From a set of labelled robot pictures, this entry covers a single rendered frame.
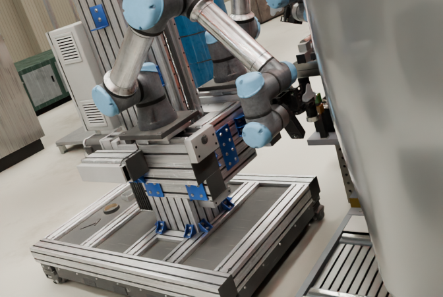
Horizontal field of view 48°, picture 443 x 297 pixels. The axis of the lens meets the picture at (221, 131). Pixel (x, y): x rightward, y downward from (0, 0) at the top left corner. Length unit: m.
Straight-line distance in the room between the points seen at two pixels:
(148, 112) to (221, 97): 0.50
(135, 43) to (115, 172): 0.56
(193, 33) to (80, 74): 3.37
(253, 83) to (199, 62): 4.27
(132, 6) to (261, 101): 0.44
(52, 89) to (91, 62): 5.56
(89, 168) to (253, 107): 0.87
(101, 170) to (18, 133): 3.57
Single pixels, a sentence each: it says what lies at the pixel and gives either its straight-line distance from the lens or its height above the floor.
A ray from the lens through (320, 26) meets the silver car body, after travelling 0.57.
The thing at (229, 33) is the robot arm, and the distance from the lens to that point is 1.44.
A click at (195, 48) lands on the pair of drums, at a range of 5.53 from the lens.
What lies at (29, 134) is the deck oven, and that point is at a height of 0.22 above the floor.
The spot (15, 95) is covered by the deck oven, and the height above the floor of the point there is 0.64.
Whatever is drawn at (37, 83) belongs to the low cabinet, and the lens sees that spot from 7.61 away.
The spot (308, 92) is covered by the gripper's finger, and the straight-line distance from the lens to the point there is 1.56.
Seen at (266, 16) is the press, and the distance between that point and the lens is 9.48.
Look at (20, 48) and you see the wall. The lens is 11.41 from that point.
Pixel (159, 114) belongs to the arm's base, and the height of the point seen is 0.86.
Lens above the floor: 1.31
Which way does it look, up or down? 18 degrees down
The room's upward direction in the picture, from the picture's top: 17 degrees counter-clockwise
